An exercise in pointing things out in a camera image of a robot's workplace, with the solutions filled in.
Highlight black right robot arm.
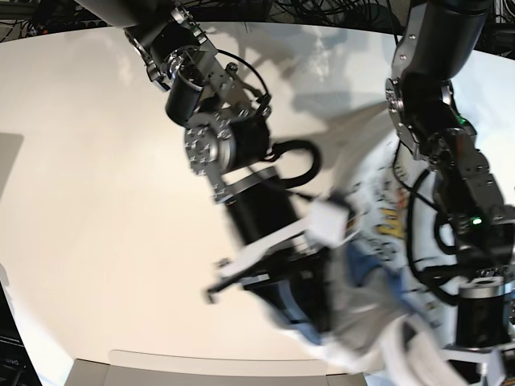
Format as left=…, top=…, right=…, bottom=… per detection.
left=84, top=1, right=349, bottom=343

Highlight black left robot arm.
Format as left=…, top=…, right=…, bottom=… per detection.
left=385, top=1, right=514, bottom=385

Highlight white printed t-shirt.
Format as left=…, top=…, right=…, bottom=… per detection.
left=261, top=132, right=515, bottom=386

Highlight black background cables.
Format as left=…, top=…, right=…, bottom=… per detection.
left=0, top=0, right=515, bottom=53

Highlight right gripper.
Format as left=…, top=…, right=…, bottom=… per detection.
left=204, top=220, right=336, bottom=334

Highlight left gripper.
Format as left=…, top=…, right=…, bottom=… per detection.
left=440, top=342, right=514, bottom=385

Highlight grey front partition panel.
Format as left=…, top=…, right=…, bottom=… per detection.
left=65, top=350, right=366, bottom=385

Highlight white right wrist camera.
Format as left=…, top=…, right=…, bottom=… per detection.
left=307, top=191, right=360, bottom=249

